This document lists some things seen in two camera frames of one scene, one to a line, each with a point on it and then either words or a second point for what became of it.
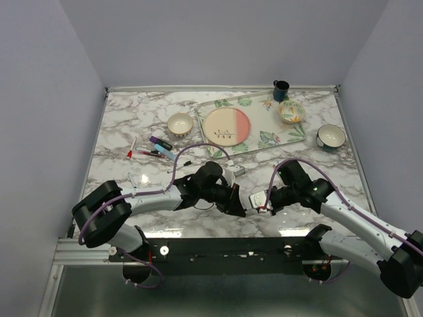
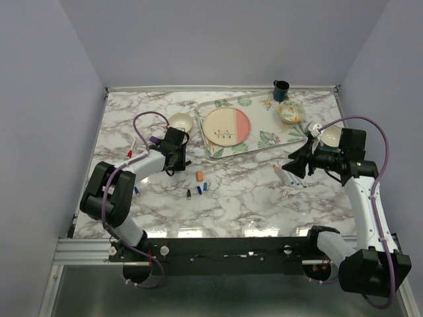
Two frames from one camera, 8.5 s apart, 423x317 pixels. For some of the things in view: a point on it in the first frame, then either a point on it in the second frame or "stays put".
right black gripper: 275,207 -> 301,156
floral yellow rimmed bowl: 291,111 stays put
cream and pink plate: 226,127 stays put
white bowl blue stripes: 180,124 stays put
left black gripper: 231,204 -> 181,166
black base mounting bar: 227,256 stays put
